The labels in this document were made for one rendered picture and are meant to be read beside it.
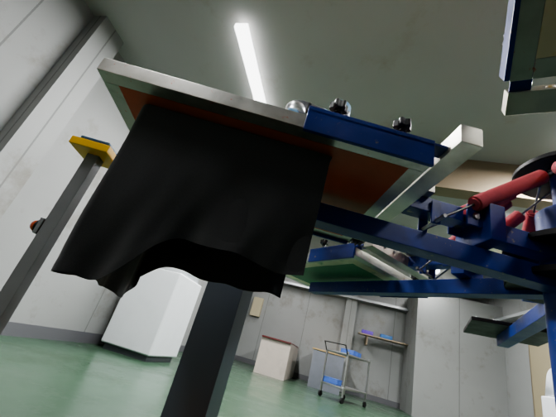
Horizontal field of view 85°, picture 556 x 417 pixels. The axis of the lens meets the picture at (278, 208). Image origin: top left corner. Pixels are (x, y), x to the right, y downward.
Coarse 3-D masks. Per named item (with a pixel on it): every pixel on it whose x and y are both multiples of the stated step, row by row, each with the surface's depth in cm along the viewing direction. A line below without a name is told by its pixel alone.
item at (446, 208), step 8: (416, 200) 95; (424, 200) 95; (432, 200) 95; (408, 208) 95; (416, 208) 94; (424, 208) 94; (448, 208) 95; (456, 208) 95; (416, 216) 98; (424, 216) 97; (448, 216) 94; (456, 216) 94; (448, 224) 98; (456, 224) 97
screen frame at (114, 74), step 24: (120, 72) 68; (144, 72) 69; (120, 96) 75; (168, 96) 70; (192, 96) 68; (216, 96) 69; (240, 96) 70; (264, 120) 69; (288, 120) 68; (336, 144) 71
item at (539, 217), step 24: (528, 168) 110; (528, 192) 121; (552, 192) 109; (552, 216) 99; (552, 240) 91; (552, 264) 86; (528, 288) 100; (552, 312) 90; (552, 336) 89; (552, 360) 88
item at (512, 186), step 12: (552, 168) 98; (516, 180) 96; (528, 180) 96; (540, 180) 97; (492, 192) 93; (504, 192) 93; (516, 192) 94; (480, 204) 91; (504, 204) 114; (516, 216) 120; (528, 216) 122; (528, 228) 124
